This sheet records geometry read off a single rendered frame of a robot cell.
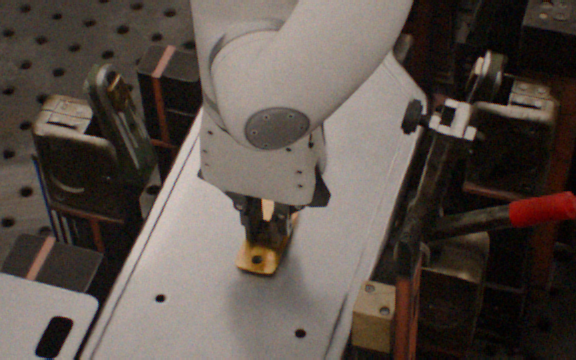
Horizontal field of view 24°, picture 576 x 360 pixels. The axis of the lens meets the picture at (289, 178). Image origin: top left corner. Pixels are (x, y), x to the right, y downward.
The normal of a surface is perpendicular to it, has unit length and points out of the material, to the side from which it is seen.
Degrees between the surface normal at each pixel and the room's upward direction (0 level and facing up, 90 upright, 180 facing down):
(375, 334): 90
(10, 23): 0
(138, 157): 78
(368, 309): 0
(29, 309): 0
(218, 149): 90
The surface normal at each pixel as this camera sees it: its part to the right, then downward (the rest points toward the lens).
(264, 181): -0.28, 0.79
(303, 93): 0.10, 0.68
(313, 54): 0.01, 0.47
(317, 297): -0.04, -0.64
